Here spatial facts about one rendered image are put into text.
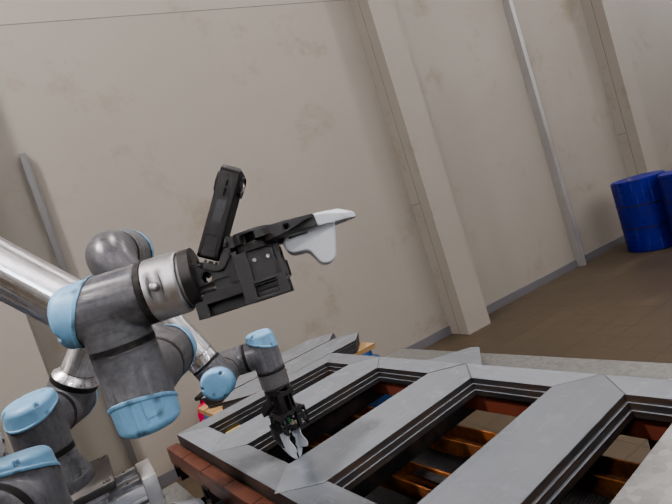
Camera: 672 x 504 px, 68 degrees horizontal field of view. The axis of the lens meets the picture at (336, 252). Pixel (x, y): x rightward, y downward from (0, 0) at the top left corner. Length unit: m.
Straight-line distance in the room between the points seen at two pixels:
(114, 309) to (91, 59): 3.63
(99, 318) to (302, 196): 3.73
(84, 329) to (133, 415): 0.11
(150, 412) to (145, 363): 0.06
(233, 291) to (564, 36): 6.83
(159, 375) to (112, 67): 3.64
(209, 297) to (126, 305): 0.09
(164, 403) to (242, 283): 0.17
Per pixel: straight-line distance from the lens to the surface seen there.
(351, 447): 1.40
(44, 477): 0.88
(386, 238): 4.64
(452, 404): 1.54
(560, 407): 1.34
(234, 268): 0.59
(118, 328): 0.61
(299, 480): 1.35
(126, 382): 0.62
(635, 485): 0.73
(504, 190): 5.75
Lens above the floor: 1.46
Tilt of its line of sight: 4 degrees down
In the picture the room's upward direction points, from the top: 18 degrees counter-clockwise
